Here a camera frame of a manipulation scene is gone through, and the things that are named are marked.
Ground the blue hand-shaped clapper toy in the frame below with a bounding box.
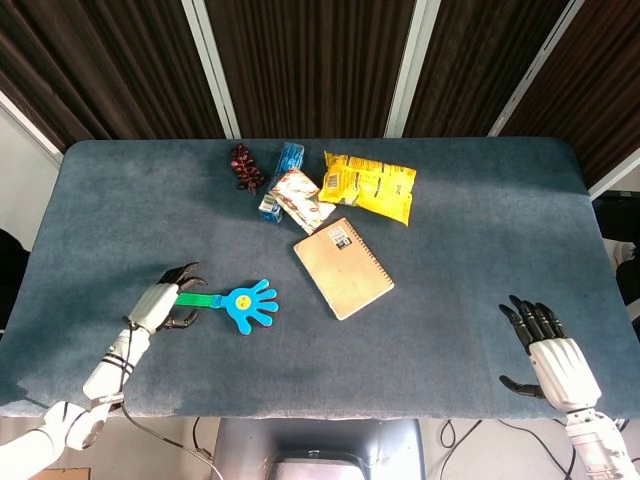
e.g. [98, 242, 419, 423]
[174, 278, 280, 336]

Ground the black floor cable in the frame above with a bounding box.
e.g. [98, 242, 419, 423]
[438, 418, 576, 480]

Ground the dark red grape bunch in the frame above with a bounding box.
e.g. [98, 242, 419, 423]
[230, 142, 266, 196]

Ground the blue table cloth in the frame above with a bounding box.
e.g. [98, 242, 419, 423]
[0, 137, 640, 420]

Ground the white and red snack packet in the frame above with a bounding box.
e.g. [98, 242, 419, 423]
[268, 167, 337, 236]

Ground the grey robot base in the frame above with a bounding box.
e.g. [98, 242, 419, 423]
[211, 417, 427, 480]

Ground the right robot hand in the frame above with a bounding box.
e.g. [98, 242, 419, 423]
[498, 294, 602, 415]

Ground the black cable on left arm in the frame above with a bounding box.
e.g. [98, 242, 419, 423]
[117, 319, 226, 480]

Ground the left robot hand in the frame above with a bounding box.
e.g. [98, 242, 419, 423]
[127, 261, 208, 335]

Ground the blue carton box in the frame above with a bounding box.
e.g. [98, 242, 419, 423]
[257, 142, 307, 225]

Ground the yellow snack bag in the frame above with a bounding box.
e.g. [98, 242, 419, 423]
[317, 150, 418, 228]

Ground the brown spiral notebook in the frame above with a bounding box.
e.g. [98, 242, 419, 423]
[292, 216, 396, 322]

